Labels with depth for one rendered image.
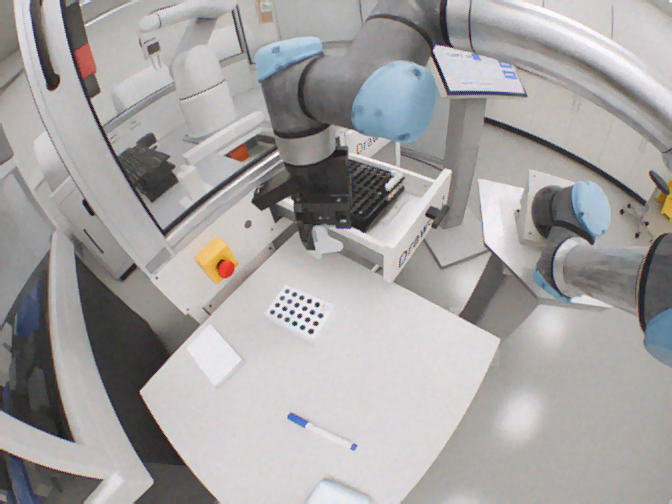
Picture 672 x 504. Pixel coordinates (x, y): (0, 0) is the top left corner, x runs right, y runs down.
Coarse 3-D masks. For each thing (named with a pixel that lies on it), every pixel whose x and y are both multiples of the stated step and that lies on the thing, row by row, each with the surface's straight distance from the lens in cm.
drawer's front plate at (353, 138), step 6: (348, 132) 82; (354, 132) 83; (348, 138) 82; (354, 138) 84; (360, 138) 87; (366, 138) 90; (372, 138) 93; (378, 138) 97; (348, 144) 83; (354, 144) 85; (366, 144) 91; (372, 144) 94; (378, 144) 98; (348, 150) 85; (354, 150) 86; (360, 150) 88; (366, 150) 92
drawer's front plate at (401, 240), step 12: (444, 180) 62; (432, 192) 58; (444, 192) 66; (420, 204) 54; (432, 204) 59; (408, 216) 51; (420, 216) 53; (408, 228) 49; (420, 228) 57; (396, 240) 47; (408, 240) 52; (420, 240) 61; (384, 252) 48; (396, 252) 48; (408, 252) 56; (384, 264) 50; (396, 264) 52; (384, 276) 53; (396, 276) 56
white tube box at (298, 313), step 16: (288, 288) 59; (272, 304) 58; (288, 304) 57; (304, 304) 56; (320, 304) 56; (272, 320) 58; (288, 320) 57; (304, 320) 55; (320, 320) 54; (304, 336) 54; (320, 336) 55
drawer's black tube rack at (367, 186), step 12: (360, 168) 69; (372, 168) 69; (360, 180) 66; (372, 180) 65; (384, 180) 65; (360, 192) 61; (372, 192) 61; (396, 192) 66; (360, 204) 58; (384, 204) 62; (372, 216) 59; (360, 228) 57
